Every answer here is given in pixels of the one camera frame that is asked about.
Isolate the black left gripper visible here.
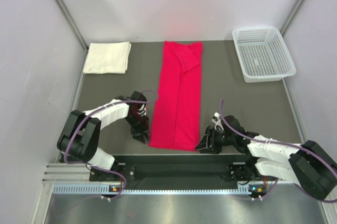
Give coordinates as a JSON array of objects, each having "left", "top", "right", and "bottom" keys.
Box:
[{"left": 125, "top": 113, "right": 151, "bottom": 144}]

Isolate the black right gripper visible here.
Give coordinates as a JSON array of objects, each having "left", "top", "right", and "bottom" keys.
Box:
[{"left": 195, "top": 125, "right": 236, "bottom": 154}]

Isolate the pink red t shirt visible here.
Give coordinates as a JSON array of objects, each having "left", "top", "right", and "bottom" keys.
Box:
[{"left": 149, "top": 41, "right": 203, "bottom": 151}]

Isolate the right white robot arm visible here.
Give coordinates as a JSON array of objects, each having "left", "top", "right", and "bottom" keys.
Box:
[{"left": 195, "top": 113, "right": 336, "bottom": 202}]

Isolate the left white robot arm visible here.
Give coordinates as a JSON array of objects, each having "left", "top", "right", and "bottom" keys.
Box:
[{"left": 57, "top": 91, "right": 150, "bottom": 180}]

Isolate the folded cream white t shirt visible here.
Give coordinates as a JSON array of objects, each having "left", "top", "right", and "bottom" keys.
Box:
[{"left": 83, "top": 42, "right": 132, "bottom": 74}]

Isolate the white perforated plastic basket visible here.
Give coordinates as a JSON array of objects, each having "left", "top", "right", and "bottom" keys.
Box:
[{"left": 232, "top": 26, "right": 296, "bottom": 83}]

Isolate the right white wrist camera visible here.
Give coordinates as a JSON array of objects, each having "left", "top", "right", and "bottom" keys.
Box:
[{"left": 211, "top": 112, "right": 224, "bottom": 132}]

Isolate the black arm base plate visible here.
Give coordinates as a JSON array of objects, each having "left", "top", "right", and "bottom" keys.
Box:
[{"left": 89, "top": 155, "right": 266, "bottom": 184}]

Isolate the slotted grey cable duct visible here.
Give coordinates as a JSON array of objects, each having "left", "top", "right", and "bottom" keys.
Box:
[{"left": 53, "top": 184, "right": 263, "bottom": 195}]

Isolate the left aluminium frame post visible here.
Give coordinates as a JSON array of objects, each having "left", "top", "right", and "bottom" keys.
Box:
[{"left": 36, "top": 0, "right": 89, "bottom": 50}]

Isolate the aluminium frame post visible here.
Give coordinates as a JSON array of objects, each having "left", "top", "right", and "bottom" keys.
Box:
[
  {"left": 277, "top": 0, "right": 323, "bottom": 40},
  {"left": 36, "top": 0, "right": 89, "bottom": 50}
]

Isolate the right aluminium frame post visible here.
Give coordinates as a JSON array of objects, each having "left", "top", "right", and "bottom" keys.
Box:
[{"left": 277, "top": 0, "right": 323, "bottom": 40}]

